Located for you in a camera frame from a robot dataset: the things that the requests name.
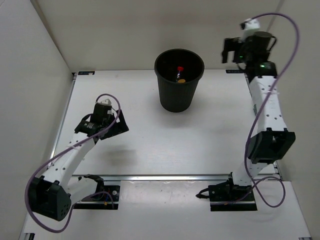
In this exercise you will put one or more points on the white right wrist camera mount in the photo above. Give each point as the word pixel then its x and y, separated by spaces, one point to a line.
pixel 249 27

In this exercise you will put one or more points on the left blue table sticker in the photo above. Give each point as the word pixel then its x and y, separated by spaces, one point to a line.
pixel 86 73

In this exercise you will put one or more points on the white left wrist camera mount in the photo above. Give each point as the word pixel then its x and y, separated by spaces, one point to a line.
pixel 105 102

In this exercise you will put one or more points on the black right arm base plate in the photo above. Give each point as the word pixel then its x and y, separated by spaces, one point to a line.
pixel 226 198

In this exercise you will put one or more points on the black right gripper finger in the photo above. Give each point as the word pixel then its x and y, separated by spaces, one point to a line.
pixel 238 57
pixel 230 45

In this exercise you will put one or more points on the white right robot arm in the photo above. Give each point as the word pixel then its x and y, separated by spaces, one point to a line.
pixel 269 138

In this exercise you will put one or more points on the black plastic waste bin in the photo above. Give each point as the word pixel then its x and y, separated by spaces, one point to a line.
pixel 177 97

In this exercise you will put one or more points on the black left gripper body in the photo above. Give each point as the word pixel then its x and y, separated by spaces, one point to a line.
pixel 108 122

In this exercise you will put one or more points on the clear bottle red label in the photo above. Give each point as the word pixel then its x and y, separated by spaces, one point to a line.
pixel 179 71

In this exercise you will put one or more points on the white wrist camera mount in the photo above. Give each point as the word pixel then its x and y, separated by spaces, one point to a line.
pixel 249 27
pixel 105 102

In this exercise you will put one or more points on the blue table sticker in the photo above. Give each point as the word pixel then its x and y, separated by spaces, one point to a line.
pixel 233 71
pixel 86 73

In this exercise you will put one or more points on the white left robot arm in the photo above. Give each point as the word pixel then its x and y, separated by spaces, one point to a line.
pixel 52 194

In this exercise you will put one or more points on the right blue table sticker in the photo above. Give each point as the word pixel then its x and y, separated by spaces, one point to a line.
pixel 233 71

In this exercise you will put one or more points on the clear bottle green label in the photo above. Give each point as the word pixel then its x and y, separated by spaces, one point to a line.
pixel 255 109

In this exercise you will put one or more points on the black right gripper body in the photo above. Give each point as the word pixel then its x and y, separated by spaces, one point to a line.
pixel 248 54

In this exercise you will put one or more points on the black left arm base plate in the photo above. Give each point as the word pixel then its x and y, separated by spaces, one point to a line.
pixel 102 201

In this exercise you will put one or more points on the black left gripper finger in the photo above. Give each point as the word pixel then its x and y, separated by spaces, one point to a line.
pixel 121 125
pixel 113 132

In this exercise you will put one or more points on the aluminium front table rail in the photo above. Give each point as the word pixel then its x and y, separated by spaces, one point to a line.
pixel 165 177

